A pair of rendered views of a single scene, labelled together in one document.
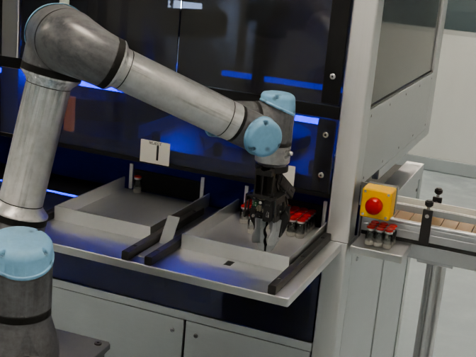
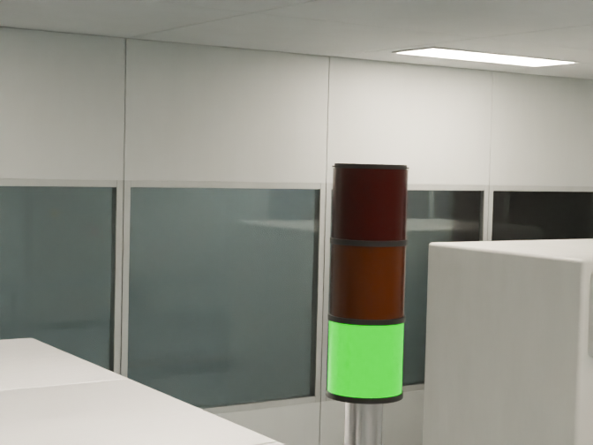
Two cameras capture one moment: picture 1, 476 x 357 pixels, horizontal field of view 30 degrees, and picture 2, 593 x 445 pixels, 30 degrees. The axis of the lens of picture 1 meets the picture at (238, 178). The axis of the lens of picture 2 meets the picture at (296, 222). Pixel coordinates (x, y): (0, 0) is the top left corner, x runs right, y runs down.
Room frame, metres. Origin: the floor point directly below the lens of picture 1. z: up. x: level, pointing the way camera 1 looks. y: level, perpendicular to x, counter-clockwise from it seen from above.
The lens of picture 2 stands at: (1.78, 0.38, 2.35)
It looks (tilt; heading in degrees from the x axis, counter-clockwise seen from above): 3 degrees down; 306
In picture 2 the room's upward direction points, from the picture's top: 1 degrees clockwise
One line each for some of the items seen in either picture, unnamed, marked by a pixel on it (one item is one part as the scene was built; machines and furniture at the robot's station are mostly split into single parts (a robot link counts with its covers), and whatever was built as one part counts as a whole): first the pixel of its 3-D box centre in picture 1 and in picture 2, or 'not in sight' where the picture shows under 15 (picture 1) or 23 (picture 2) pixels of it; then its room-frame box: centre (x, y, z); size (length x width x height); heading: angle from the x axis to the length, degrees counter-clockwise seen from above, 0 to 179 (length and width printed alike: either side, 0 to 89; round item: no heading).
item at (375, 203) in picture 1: (374, 205); not in sight; (2.01, -0.33, 0.99); 0.04 x 0.04 x 0.04; 69
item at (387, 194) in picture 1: (378, 200); not in sight; (2.05, -0.34, 0.99); 0.08 x 0.07 x 0.07; 159
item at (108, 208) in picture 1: (135, 205); not in sight; (2.15, 0.25, 0.90); 0.34 x 0.26 x 0.04; 159
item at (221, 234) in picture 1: (260, 231); not in sight; (2.03, -0.07, 0.90); 0.34 x 0.26 x 0.04; 159
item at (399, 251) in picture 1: (382, 246); not in sight; (2.08, -0.37, 0.87); 0.14 x 0.13 x 0.02; 159
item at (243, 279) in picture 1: (183, 236); not in sight; (2.02, 0.12, 0.87); 0.70 x 0.48 x 0.02; 69
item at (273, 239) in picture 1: (270, 239); not in sight; (1.83, -0.08, 0.95); 0.06 x 0.03 x 0.09; 159
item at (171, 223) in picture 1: (159, 236); not in sight; (1.90, 0.16, 0.91); 0.14 x 0.03 x 0.06; 160
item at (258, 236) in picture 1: (257, 236); not in sight; (1.85, -0.05, 0.95); 0.06 x 0.03 x 0.09; 159
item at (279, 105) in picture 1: (275, 118); not in sight; (1.84, -0.07, 1.21); 0.09 x 0.08 x 0.11; 113
